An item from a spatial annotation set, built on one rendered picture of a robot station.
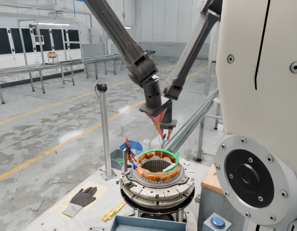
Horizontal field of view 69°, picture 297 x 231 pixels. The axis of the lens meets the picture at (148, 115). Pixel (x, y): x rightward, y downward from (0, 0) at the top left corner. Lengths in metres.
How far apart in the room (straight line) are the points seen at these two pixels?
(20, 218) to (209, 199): 1.97
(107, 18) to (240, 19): 0.42
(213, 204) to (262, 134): 0.72
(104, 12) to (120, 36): 0.07
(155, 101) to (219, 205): 0.53
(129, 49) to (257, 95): 0.44
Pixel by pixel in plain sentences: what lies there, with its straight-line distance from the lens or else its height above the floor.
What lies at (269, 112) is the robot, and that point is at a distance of 0.31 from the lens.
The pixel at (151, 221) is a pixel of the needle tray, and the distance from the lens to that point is 0.81.
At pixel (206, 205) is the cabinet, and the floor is 0.95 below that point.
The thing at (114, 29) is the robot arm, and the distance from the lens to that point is 0.66.
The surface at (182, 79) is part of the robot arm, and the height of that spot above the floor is 1.47.
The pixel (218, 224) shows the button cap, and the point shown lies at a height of 1.04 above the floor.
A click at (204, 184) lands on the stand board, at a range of 0.98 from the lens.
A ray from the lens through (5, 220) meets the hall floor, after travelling 2.64.
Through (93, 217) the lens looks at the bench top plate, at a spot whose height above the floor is 0.78.
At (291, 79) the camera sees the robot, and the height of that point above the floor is 1.61.
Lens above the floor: 1.65
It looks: 21 degrees down
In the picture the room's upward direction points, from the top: straight up
